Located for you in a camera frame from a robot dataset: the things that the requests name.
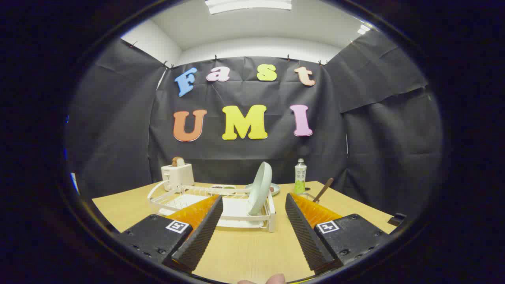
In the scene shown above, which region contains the brown handled metal spoon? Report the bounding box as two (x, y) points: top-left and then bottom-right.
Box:
(313, 177), (335, 204)

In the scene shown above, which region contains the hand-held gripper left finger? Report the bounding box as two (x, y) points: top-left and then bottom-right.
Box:
(114, 194), (224, 274)

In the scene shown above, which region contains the white dish rack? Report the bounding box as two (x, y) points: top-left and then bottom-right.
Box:
(147, 180), (276, 233)

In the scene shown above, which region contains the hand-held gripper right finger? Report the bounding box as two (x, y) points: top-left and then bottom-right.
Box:
(285, 192), (395, 275)

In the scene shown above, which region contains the white toaster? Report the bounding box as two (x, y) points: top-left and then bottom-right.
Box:
(161, 163), (195, 192)

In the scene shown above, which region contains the long ceiling light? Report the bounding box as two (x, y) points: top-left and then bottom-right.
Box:
(205, 0), (292, 15)

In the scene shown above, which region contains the small green plate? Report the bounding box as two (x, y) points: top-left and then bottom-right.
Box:
(245, 183), (281, 196)

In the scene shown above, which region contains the white divided sauce dish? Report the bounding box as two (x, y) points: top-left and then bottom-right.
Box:
(209, 185), (237, 196)

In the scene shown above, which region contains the black backdrop cloth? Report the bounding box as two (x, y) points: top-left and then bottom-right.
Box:
(65, 30), (444, 221)

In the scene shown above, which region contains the green label drink bottle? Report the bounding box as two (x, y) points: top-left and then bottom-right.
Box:
(294, 159), (307, 194)

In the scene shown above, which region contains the pale green plate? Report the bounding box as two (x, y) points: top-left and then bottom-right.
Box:
(247, 162), (273, 216)

